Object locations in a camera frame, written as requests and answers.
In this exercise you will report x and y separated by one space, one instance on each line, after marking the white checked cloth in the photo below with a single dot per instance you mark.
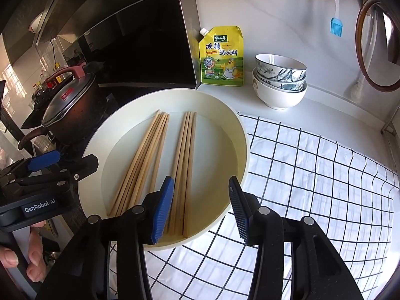
312 178

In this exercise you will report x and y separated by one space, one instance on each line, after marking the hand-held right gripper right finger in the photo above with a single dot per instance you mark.
239 215

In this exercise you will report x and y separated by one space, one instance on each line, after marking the person's left hand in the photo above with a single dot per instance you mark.
36 256

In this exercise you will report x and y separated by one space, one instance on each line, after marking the blue silicone brush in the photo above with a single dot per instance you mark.
336 26

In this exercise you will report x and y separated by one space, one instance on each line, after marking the dark red cooking pot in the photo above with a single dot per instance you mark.
81 118

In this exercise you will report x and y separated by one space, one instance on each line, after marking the cream round basin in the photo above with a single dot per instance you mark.
215 137

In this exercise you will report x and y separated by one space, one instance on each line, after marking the plain white bowl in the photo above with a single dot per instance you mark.
278 100

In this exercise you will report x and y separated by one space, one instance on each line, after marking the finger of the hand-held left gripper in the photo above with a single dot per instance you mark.
84 167
43 160

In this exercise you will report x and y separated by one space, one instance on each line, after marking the yellow seasoning pouch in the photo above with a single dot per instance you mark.
222 56

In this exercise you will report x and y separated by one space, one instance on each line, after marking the white dish brush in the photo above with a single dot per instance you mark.
356 89

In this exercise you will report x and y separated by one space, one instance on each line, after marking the black range hood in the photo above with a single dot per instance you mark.
140 37

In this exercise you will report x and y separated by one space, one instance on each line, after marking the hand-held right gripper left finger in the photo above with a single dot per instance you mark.
162 215

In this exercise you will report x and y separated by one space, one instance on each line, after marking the blue patterned bowl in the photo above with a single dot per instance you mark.
278 72
281 85

